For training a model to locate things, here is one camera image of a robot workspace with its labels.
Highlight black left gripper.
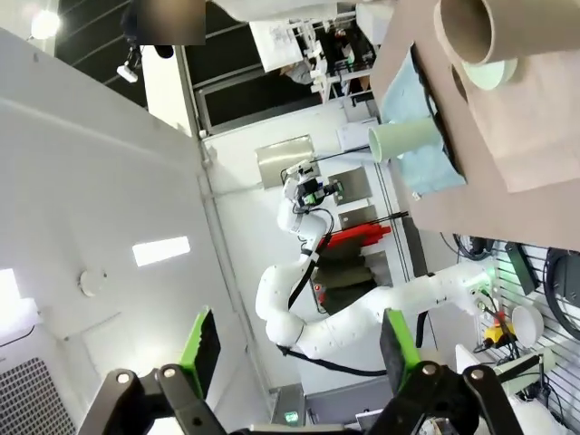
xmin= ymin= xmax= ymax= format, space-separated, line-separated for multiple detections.
xmin=296 ymin=174 xmax=346 ymax=206

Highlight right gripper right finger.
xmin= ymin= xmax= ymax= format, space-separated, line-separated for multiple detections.
xmin=371 ymin=307 xmax=516 ymax=435

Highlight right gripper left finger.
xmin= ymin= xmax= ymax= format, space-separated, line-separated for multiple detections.
xmin=81 ymin=306 xmax=227 ymax=435

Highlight blue cloth mat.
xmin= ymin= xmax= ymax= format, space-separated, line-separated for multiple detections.
xmin=382 ymin=47 xmax=469 ymax=197

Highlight pale green tall cup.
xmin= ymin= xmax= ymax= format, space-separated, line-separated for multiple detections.
xmin=367 ymin=118 xmax=440 ymax=164

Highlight beige cloth mat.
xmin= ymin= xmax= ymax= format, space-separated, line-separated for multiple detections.
xmin=410 ymin=0 xmax=580 ymax=195

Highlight mint green bowl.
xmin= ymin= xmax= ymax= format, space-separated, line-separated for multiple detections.
xmin=461 ymin=57 xmax=518 ymax=91

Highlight brown tall cup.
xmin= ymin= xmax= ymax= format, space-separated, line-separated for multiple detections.
xmin=433 ymin=0 xmax=496 ymax=65

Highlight dark brown serving tray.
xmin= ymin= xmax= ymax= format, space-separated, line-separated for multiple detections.
xmin=409 ymin=42 xmax=466 ymax=180

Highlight small grey metal panel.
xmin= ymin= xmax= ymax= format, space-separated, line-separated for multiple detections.
xmin=327 ymin=164 xmax=373 ymax=204

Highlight red storage rack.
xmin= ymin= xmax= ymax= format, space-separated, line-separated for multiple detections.
xmin=324 ymin=225 xmax=392 ymax=249

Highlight large grey metal panel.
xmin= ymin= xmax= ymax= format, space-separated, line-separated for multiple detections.
xmin=255 ymin=133 xmax=315 ymax=188

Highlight yellow emergency stop box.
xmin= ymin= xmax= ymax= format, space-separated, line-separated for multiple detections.
xmin=483 ymin=322 xmax=518 ymax=349

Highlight rectangular ceiling light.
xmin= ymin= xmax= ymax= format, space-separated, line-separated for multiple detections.
xmin=130 ymin=235 xmax=191 ymax=268

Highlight white bowl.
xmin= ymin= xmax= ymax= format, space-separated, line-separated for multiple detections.
xmin=510 ymin=304 xmax=544 ymax=349

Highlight round smoke detector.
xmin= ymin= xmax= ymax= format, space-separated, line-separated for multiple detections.
xmin=77 ymin=269 xmax=109 ymax=299

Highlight black power box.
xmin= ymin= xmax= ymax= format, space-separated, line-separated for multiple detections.
xmin=504 ymin=241 xmax=539 ymax=295

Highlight white board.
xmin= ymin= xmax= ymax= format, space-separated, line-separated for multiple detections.
xmin=248 ymin=20 xmax=301 ymax=73

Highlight white ceiling air conditioner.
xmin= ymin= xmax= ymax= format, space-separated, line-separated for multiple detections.
xmin=0 ymin=316 xmax=83 ymax=435

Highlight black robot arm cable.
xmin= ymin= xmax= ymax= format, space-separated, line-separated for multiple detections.
xmin=279 ymin=206 xmax=392 ymax=377

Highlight black coiled cable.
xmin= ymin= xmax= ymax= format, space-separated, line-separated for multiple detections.
xmin=545 ymin=246 xmax=580 ymax=328

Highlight white ceiling camera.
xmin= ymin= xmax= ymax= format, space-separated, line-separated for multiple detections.
xmin=115 ymin=63 xmax=140 ymax=84

